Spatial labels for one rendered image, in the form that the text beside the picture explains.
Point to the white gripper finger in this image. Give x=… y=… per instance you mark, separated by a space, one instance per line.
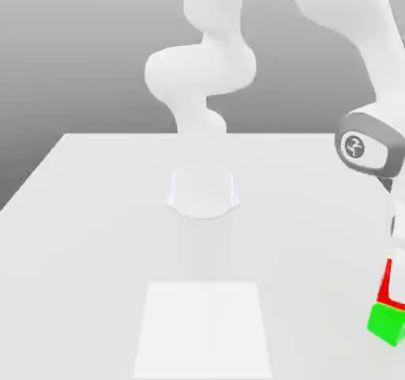
x=398 y=278

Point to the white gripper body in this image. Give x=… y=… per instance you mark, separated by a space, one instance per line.
x=399 y=218

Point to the small red cube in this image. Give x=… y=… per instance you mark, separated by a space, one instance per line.
x=383 y=291

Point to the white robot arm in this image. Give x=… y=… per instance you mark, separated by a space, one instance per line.
x=202 y=69

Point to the small green cube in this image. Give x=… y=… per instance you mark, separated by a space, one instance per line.
x=384 y=324

